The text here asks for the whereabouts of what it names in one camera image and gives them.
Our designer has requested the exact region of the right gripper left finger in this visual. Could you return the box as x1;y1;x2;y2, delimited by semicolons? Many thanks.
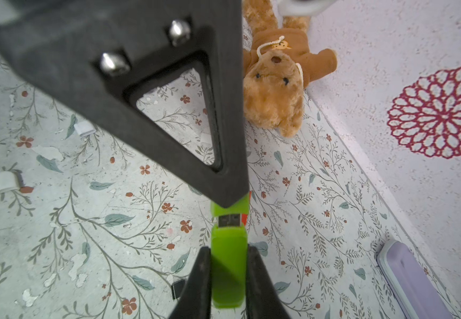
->
169;247;212;319

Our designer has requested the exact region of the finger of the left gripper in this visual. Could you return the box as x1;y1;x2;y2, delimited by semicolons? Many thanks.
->
0;1;249;207

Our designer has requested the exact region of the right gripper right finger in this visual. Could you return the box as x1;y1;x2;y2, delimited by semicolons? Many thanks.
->
245;246;290;318

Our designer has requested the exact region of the black usb cap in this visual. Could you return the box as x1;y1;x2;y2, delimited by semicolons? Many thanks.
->
171;279;187;300

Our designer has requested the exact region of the green usb drive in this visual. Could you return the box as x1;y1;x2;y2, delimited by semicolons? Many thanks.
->
211;214;248;309

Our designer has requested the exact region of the red usb drive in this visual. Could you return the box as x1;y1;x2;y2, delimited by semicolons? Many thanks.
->
241;191;252;226

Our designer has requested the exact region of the green usb cap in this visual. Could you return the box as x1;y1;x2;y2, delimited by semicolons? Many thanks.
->
210;194;250;217

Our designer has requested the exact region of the purple white usb cap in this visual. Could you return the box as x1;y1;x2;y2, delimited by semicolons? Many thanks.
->
74;120;97;138

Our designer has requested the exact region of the purple rectangular case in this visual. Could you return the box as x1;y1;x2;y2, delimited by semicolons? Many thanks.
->
377;240;452;319

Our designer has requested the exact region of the brown teddy bear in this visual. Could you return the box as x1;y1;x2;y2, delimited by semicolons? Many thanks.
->
242;0;338;138

